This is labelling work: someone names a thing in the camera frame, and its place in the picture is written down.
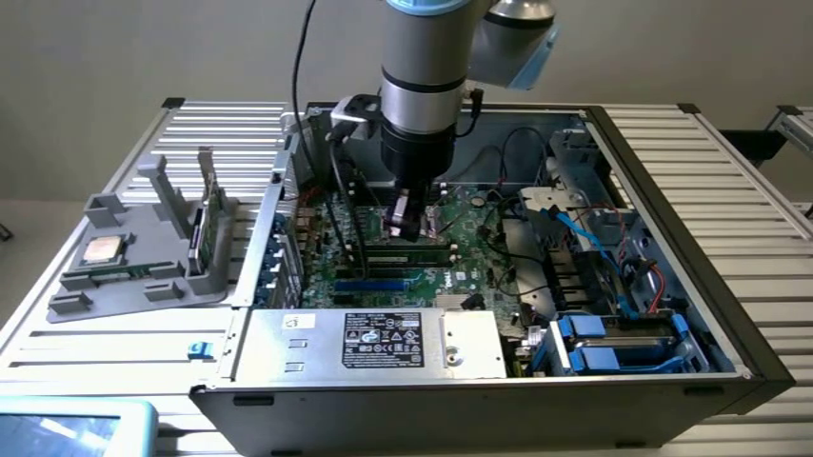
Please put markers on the grey metal drive cage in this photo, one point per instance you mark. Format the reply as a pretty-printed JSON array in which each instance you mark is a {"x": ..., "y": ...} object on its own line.
[{"x": 574, "y": 162}]

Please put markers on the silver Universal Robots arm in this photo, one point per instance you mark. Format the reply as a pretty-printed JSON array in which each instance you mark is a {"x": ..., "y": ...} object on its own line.
[{"x": 425, "y": 52}]

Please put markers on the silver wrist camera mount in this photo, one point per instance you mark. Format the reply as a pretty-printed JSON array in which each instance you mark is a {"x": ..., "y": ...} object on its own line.
[{"x": 354, "y": 114}]

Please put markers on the silver chipset heat sink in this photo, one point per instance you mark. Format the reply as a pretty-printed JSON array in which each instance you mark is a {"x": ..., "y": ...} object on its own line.
[{"x": 453, "y": 302}]

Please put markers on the blue plastic clip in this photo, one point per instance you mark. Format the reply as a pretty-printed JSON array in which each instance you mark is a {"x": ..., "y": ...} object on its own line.
[{"x": 198, "y": 351}]

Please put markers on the light blue teach pendant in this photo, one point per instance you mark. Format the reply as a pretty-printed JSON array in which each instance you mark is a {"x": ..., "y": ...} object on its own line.
[{"x": 76, "y": 426}]

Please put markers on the blue expansion slot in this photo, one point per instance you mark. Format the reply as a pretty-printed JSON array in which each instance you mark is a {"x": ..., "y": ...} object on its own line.
[{"x": 370, "y": 285}]

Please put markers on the silver power supply unit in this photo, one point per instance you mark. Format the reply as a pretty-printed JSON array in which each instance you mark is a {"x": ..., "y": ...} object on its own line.
[{"x": 362, "y": 345}]

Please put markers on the metal slat side table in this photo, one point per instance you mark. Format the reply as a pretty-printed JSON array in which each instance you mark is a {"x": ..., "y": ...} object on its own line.
[{"x": 794, "y": 124}]

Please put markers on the grey parts rack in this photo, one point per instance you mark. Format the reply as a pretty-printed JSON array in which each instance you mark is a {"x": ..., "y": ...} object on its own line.
[{"x": 127, "y": 285}]

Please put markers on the open black PC case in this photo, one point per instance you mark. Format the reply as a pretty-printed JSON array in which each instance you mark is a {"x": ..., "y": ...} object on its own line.
[{"x": 482, "y": 409}]

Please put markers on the black box beside table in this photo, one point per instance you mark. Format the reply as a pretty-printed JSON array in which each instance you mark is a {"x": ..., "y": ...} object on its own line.
[{"x": 749, "y": 145}]

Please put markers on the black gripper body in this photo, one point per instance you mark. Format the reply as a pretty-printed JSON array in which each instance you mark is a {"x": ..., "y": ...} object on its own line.
[{"x": 417, "y": 152}]

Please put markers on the black fan shroud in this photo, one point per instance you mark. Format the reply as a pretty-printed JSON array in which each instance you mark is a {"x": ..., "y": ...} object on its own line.
[{"x": 546, "y": 266}]

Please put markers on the green motherboard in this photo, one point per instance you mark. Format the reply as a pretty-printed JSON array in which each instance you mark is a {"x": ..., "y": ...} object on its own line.
[{"x": 406, "y": 281}]

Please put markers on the hard disk in blue carrier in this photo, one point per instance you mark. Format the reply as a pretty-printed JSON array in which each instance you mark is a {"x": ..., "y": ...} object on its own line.
[{"x": 625, "y": 345}]

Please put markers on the green installed RAM stick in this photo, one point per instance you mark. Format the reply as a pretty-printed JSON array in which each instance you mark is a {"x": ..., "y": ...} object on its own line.
[{"x": 406, "y": 257}]

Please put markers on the CPU chip with copper lid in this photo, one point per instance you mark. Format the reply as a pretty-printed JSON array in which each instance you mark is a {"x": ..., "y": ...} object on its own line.
[{"x": 103, "y": 250}]

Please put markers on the CPU socket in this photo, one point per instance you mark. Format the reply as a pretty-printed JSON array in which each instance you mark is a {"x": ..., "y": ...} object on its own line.
[{"x": 435, "y": 221}]

